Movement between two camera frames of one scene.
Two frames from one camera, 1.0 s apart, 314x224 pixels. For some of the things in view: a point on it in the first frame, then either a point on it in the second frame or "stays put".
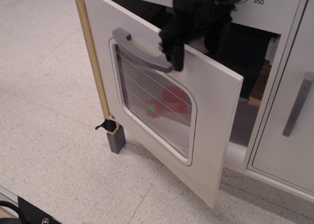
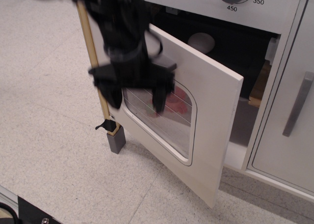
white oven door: [184, 121] stays put
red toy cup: [175, 98] stays put
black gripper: [205, 14] -> [134, 70]
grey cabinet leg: [117, 142] stays put
